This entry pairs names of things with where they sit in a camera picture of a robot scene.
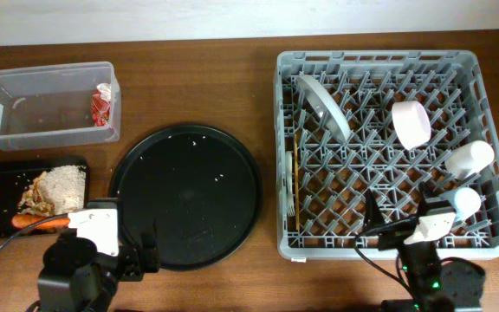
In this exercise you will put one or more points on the grey plate with food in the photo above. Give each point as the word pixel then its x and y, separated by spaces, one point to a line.
pixel 325 106

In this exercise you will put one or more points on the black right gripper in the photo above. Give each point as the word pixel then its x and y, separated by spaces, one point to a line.
pixel 396 235

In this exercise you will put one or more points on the grey plastic dishwasher rack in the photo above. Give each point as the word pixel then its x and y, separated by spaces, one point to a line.
pixel 334 177

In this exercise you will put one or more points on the red and white wrapper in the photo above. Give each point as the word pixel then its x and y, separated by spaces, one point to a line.
pixel 101 104

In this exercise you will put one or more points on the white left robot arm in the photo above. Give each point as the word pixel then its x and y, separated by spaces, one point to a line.
pixel 82 269

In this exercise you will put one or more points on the white cup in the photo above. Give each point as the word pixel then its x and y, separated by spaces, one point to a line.
pixel 469 159

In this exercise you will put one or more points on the light blue cup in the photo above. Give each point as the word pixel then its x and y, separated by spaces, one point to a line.
pixel 464 200

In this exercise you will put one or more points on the wooden chopstick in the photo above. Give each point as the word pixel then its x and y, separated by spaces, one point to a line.
pixel 296 187

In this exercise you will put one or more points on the clear plastic bin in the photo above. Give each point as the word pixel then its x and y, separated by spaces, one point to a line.
pixel 50 106

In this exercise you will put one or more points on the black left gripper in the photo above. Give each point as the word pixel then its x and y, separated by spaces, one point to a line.
pixel 134 268

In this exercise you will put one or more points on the pile of food scraps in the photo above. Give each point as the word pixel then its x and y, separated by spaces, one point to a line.
pixel 58 191

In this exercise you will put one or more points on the black rectangular bin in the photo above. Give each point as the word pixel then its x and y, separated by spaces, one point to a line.
pixel 16 176

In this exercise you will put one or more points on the white plastic fork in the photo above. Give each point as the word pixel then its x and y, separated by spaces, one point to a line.
pixel 289 181

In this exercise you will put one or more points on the round black tray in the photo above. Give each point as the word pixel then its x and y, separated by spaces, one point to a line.
pixel 194 192

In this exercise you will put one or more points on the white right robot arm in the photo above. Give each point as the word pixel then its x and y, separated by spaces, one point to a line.
pixel 435 284

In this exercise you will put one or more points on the pink bowl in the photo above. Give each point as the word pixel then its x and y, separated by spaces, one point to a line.
pixel 411 124

